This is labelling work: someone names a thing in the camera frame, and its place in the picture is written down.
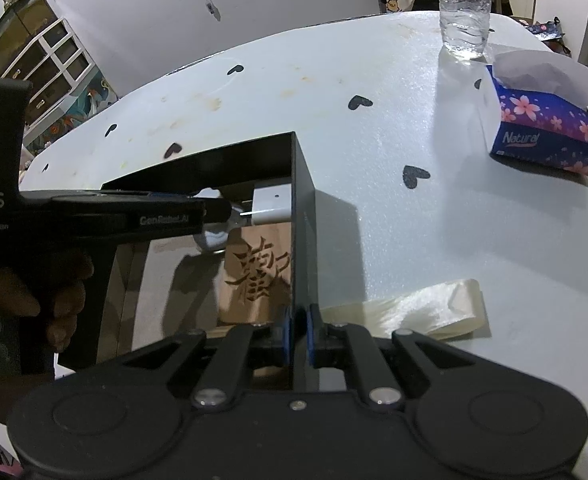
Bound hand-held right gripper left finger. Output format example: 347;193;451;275
121;305;295;409

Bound clear plastic water bottle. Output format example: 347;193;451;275
436;0;492;61

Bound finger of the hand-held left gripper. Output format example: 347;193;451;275
99;188;197;199
49;195;236;250

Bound carved wooden block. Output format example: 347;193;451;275
216;222;295;328

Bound painted cabinet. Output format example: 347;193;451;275
21;70;120;156

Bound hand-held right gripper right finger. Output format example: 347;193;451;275
308;305;477;409

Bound black cardboard box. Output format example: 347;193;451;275
59;131;321;392

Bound person's left hand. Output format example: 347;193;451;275
0;250;96;353

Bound purple floral tissue pack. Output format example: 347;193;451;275
476;51;588;177

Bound white jar with scalloped lid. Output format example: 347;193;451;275
194;187;236;256

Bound black and white drawer unit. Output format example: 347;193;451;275
21;16;100;126

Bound glass fish tank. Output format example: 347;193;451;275
0;0;60;78

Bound white charger plug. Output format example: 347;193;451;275
239;185;295;228

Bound blue printed packet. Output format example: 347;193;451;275
521;17;567;45

